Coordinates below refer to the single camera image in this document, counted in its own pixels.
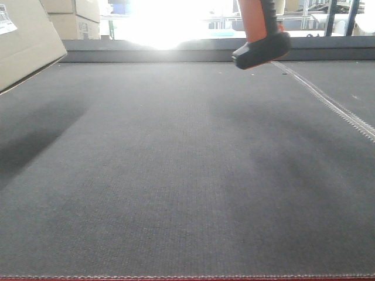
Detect orange black barcode scanner gun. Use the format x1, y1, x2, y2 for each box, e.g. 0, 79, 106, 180
231, 0, 291, 70

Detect stacked cardboard boxes background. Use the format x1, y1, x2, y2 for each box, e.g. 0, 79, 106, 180
41, 0, 100, 40

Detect black conveyor belt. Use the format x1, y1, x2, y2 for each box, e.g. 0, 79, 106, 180
0, 36, 375, 278

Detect large cardboard package box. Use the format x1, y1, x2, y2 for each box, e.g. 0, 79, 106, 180
1, 1, 67, 94

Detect black shelf posts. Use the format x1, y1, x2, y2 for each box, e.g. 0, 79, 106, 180
324, 0, 360, 37

